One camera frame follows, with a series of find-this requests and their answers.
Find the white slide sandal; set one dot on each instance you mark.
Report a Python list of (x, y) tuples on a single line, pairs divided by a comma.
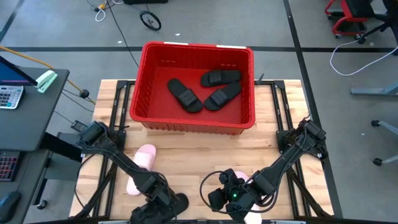
[(144, 157), (254, 218)]

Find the red plastic storage bin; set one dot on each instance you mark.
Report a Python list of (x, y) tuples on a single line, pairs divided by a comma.
[(155, 109)]

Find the black aluminium frame rails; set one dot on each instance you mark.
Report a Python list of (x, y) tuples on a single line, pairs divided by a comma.
[(122, 83), (281, 84)]

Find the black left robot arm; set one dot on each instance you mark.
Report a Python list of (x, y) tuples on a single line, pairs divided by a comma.
[(121, 158)]

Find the black frame crossbar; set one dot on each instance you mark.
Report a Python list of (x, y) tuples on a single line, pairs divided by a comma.
[(199, 222)]

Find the blue-lit monitor screen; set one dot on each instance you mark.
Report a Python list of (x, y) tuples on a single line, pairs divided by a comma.
[(12, 76)]

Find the backlit black keyboard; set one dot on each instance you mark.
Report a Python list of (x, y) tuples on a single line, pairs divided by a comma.
[(7, 166)]

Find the grey desk calculator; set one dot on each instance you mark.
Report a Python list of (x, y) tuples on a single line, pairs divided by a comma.
[(9, 97)]

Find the grey desk foot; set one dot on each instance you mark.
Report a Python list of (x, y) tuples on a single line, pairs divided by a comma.
[(373, 91)]

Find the mint green stapler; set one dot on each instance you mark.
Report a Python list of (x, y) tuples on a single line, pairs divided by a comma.
[(46, 81)]

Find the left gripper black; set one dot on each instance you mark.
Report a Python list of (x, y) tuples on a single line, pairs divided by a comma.
[(155, 211)]

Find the black office desk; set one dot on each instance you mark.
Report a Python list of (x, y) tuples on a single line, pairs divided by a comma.
[(28, 124)]

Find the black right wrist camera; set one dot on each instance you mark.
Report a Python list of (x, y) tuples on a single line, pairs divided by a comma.
[(228, 177)]

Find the grey chair base with casters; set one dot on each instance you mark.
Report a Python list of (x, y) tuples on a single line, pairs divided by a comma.
[(387, 126)]

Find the black caster wheel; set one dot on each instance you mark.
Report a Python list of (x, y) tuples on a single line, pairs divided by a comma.
[(42, 204)]

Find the black computer mouse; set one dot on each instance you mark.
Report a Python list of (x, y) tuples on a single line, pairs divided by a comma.
[(8, 205)]

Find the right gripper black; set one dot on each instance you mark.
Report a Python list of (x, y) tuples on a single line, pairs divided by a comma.
[(239, 200)]

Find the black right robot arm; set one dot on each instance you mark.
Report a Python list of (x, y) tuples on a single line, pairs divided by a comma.
[(286, 155)]

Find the black office chair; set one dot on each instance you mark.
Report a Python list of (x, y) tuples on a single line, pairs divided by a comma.
[(387, 15)]

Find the black floor equipment case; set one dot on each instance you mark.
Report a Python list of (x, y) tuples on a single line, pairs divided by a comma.
[(145, 1)]

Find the black power adapter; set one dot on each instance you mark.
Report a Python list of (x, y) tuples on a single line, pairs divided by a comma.
[(77, 125)]

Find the small black spoked wheel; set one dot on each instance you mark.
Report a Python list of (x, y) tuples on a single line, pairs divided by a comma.
[(151, 21)]

